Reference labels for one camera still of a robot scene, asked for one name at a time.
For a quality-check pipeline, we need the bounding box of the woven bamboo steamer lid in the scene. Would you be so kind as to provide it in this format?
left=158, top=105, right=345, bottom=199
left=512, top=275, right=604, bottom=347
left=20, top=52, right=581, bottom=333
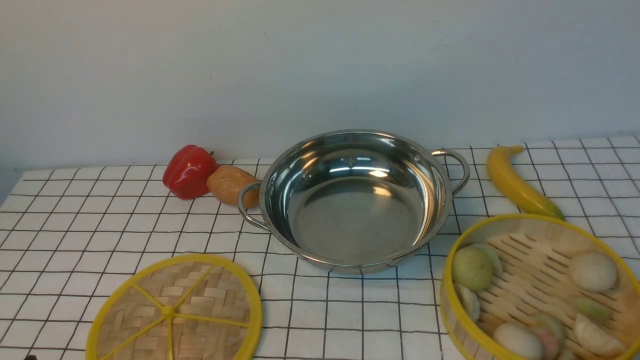
left=85, top=254, right=263, bottom=360

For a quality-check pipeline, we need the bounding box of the bamboo steamer basket yellow rim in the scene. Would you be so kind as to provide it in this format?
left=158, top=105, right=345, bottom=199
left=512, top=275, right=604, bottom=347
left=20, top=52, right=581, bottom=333
left=440, top=214, right=639, bottom=360

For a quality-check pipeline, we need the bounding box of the brown potato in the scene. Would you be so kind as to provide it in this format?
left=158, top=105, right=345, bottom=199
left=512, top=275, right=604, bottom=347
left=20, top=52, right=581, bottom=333
left=206, top=165, right=258, bottom=207

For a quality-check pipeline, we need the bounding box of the red bell pepper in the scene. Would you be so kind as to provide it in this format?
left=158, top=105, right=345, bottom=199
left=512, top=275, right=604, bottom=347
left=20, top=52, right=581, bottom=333
left=162, top=145, right=220, bottom=200

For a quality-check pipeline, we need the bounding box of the green round bun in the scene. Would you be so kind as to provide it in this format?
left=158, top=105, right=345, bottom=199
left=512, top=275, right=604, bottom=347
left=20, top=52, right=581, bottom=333
left=451, top=243, right=503, bottom=292

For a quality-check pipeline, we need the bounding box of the yellow banana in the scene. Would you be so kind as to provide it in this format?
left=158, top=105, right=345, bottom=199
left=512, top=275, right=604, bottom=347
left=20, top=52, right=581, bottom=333
left=486, top=145, right=566, bottom=221

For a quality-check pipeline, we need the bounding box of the pale dumpling left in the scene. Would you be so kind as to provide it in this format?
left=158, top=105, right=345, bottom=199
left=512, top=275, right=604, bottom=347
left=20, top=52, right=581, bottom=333
left=454, top=283, right=481, bottom=323

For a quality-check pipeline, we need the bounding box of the white round bun bottom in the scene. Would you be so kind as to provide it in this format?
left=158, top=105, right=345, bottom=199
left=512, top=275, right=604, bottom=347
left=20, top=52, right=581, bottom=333
left=493, top=322, right=544, bottom=360

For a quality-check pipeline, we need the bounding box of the white round bun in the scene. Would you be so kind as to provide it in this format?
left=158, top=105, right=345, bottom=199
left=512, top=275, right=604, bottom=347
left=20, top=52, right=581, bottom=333
left=493, top=322, right=544, bottom=360
left=569, top=251, right=618, bottom=293

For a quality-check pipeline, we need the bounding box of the white grid tablecloth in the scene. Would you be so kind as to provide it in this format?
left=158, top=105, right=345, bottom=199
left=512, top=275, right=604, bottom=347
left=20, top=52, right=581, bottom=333
left=1, top=130, right=639, bottom=360

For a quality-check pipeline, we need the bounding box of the pink green bun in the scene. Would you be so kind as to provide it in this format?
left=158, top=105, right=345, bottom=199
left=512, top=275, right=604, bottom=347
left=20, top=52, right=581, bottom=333
left=530, top=312, right=566, bottom=360

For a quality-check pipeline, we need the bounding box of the white round bun top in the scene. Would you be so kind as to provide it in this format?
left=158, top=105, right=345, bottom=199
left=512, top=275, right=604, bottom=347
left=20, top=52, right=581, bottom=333
left=569, top=251, right=618, bottom=293

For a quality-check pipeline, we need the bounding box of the small green dumpling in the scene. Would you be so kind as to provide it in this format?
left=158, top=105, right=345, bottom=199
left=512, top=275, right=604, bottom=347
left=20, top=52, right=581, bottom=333
left=574, top=297, right=611, bottom=325

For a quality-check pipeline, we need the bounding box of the white dumpling right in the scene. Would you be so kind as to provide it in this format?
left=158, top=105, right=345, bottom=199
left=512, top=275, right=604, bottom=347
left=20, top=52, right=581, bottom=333
left=573, top=313, right=626, bottom=357

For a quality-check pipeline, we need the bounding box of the stainless steel two-handled pot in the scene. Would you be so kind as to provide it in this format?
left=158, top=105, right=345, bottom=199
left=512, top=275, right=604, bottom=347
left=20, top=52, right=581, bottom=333
left=237, top=129, right=471, bottom=275

